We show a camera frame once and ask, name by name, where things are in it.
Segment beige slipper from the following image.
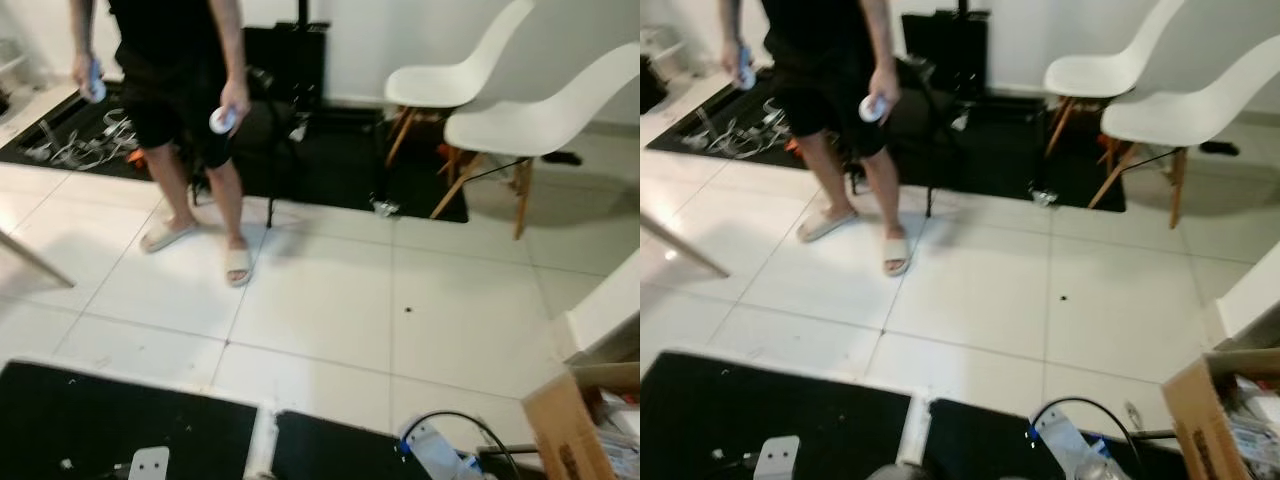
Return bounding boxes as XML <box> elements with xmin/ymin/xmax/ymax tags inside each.
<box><xmin>223</xmin><ymin>245</ymin><xmax>253</xmax><ymax>289</ymax></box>
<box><xmin>139</xmin><ymin>220</ymin><xmax>199</xmax><ymax>254</ymax></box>
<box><xmin>882</xmin><ymin>237</ymin><xmax>912</xmax><ymax>278</ymax></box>
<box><xmin>797</xmin><ymin>210</ymin><xmax>859</xmax><ymax>244</ymax></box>

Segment black floor mat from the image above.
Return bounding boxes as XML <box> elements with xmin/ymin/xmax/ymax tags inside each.
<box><xmin>272</xmin><ymin>410</ymin><xmax>546</xmax><ymax>480</ymax></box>
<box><xmin>922</xmin><ymin>398</ymin><xmax>1191</xmax><ymax>480</ymax></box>
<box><xmin>0</xmin><ymin>360</ymin><xmax>259</xmax><ymax>480</ymax></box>
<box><xmin>640</xmin><ymin>350</ymin><xmax>913</xmax><ymax>480</ymax></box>

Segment large black rug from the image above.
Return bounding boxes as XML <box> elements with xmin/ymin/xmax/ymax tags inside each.
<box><xmin>0</xmin><ymin>80</ymin><xmax>469</xmax><ymax>223</ymax></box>
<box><xmin>645</xmin><ymin>75</ymin><xmax>1128</xmax><ymax>213</ymax></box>

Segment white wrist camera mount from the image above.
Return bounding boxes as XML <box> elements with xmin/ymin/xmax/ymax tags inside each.
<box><xmin>129</xmin><ymin>447</ymin><xmax>170</xmax><ymax>480</ymax></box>
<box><xmin>400</xmin><ymin>420</ymin><xmax>486</xmax><ymax>480</ymax></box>
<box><xmin>1028</xmin><ymin>405</ymin><xmax>1116</xmax><ymax>480</ymax></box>
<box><xmin>757</xmin><ymin>435</ymin><xmax>801</xmax><ymax>480</ymax></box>

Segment grey table leg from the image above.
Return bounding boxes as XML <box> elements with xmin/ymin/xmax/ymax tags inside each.
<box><xmin>640</xmin><ymin>210</ymin><xmax>731</xmax><ymax>279</ymax></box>
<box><xmin>0</xmin><ymin>228</ymin><xmax>76</xmax><ymax>289</ymax></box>

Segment person in black clothes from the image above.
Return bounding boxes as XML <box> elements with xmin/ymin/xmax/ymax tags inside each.
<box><xmin>68</xmin><ymin>0</ymin><xmax>256</xmax><ymax>289</ymax></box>
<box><xmin>720</xmin><ymin>0</ymin><xmax>913</xmax><ymax>278</ymax></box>

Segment white plastic packaging trash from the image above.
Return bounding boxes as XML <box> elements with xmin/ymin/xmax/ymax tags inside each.
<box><xmin>1220</xmin><ymin>380</ymin><xmax>1280</xmax><ymax>466</ymax></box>
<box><xmin>595</xmin><ymin>395</ymin><xmax>641</xmax><ymax>476</ymax></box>

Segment black hard case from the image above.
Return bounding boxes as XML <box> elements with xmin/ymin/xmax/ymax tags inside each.
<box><xmin>243</xmin><ymin>22</ymin><xmax>329</xmax><ymax>111</ymax></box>
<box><xmin>902</xmin><ymin>10</ymin><xmax>991</xmax><ymax>101</ymax></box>

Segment black tripod stand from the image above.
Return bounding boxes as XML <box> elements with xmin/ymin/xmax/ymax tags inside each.
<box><xmin>245</xmin><ymin>65</ymin><xmax>306</xmax><ymax>229</ymax></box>
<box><xmin>895</xmin><ymin>55</ymin><xmax>966</xmax><ymax>218</ymax></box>

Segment white cabinet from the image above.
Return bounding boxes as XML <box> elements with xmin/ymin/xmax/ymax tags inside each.
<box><xmin>553</xmin><ymin>250</ymin><xmax>641</xmax><ymax>363</ymax></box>
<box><xmin>1205</xmin><ymin>268</ymin><xmax>1280</xmax><ymax>351</ymax></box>

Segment tangle of white cables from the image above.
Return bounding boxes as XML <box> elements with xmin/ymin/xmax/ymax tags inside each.
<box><xmin>22</xmin><ymin>105</ymin><xmax>141</xmax><ymax>171</ymax></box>
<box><xmin>690</xmin><ymin>100</ymin><xmax>791</xmax><ymax>159</ymax></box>

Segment brown cardboard box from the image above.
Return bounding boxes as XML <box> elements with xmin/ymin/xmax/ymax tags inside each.
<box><xmin>522</xmin><ymin>360</ymin><xmax>641</xmax><ymax>480</ymax></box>
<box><xmin>1162</xmin><ymin>348</ymin><xmax>1280</xmax><ymax>480</ymax></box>

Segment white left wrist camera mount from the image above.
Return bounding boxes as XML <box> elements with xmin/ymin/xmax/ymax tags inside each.
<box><xmin>129</xmin><ymin>447</ymin><xmax>170</xmax><ymax>480</ymax></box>
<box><xmin>757</xmin><ymin>435</ymin><xmax>801</xmax><ymax>480</ymax></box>

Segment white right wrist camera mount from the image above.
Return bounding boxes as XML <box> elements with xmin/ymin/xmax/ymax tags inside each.
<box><xmin>400</xmin><ymin>420</ymin><xmax>486</xmax><ymax>480</ymax></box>
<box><xmin>1028</xmin><ymin>405</ymin><xmax>1116</xmax><ymax>480</ymax></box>

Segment white wire rack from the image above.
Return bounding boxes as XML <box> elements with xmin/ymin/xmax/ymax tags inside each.
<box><xmin>640</xmin><ymin>25</ymin><xmax>693</xmax><ymax>81</ymax></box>

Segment white chair with wooden legs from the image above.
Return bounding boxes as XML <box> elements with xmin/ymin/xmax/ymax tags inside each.
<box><xmin>385</xmin><ymin>0</ymin><xmax>536</xmax><ymax>166</ymax></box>
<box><xmin>1088</xmin><ymin>35</ymin><xmax>1280</xmax><ymax>229</ymax></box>
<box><xmin>1043</xmin><ymin>0</ymin><xmax>1188</xmax><ymax>156</ymax></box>
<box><xmin>430</xmin><ymin>42</ymin><xmax>641</xmax><ymax>241</ymax></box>

